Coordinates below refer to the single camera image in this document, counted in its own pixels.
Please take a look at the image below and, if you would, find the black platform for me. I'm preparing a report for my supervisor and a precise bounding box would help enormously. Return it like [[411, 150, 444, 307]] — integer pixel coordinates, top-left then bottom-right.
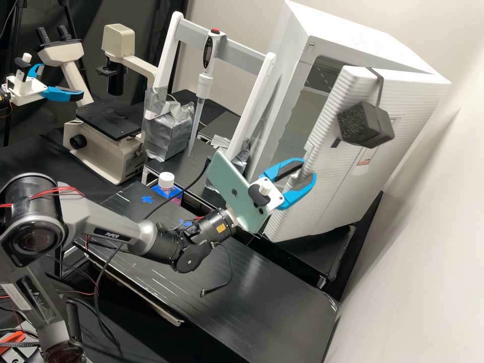
[[181, 188, 384, 301], [142, 89, 247, 192], [74, 180, 340, 363]]

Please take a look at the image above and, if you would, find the small bottle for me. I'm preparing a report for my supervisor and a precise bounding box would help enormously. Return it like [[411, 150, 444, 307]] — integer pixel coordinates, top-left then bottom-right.
[[157, 171, 176, 191]]

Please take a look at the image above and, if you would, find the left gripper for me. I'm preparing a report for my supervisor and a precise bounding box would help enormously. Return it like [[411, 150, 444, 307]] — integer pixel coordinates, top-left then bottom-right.
[[5, 63, 85, 106]]

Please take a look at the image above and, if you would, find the right wrist camera phone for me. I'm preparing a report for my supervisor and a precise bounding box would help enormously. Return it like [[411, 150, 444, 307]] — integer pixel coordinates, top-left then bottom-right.
[[206, 149, 281, 234]]

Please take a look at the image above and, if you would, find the black cable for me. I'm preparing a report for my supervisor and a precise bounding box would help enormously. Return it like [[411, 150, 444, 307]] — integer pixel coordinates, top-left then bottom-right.
[[145, 155, 212, 220], [200, 241, 233, 297], [92, 241, 126, 352]]

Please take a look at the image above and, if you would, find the white pipette stand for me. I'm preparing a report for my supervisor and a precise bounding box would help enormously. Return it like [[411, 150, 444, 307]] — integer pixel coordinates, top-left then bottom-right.
[[141, 10, 278, 175]]

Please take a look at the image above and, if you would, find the pipette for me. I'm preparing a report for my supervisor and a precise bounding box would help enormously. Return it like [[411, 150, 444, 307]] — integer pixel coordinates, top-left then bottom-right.
[[187, 28, 227, 157]]

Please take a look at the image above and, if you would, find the incubator door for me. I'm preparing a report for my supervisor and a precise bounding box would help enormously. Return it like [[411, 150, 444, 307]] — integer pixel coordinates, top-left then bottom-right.
[[262, 65, 397, 243]]

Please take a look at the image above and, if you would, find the white incubator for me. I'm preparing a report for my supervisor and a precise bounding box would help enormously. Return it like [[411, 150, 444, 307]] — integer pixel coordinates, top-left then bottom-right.
[[248, 0, 453, 232]]

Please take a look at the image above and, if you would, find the cream microscope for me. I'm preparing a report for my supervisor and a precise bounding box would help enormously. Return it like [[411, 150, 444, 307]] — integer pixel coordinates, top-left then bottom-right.
[[35, 23, 160, 187]]

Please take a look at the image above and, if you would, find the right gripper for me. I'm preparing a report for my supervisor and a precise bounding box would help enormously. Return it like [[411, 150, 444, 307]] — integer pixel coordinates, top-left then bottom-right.
[[225, 157, 317, 230]]

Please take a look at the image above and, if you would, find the blue bottle holder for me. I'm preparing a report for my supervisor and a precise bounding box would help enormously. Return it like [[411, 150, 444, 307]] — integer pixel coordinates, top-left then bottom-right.
[[151, 184, 185, 202]]

